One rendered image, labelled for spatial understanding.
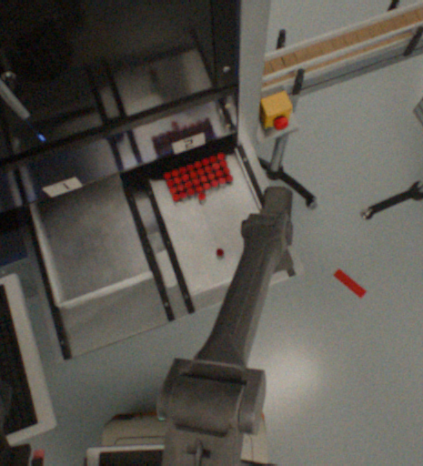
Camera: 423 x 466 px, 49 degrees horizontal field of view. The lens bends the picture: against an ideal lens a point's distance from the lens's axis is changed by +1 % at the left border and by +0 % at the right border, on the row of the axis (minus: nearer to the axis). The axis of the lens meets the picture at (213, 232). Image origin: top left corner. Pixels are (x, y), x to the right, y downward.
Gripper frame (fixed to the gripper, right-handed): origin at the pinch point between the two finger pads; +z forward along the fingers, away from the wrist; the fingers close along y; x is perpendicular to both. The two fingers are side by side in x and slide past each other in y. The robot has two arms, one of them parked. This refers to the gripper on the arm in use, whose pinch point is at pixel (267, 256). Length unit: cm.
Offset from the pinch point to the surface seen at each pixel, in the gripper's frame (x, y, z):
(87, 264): 45, 18, 20
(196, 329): 28, -4, 108
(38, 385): 68, -8, 27
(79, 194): 41, 38, 20
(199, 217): 11.3, 20.1, 20.2
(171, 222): 19.2, 21.3, 20.1
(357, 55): -48, 49, 17
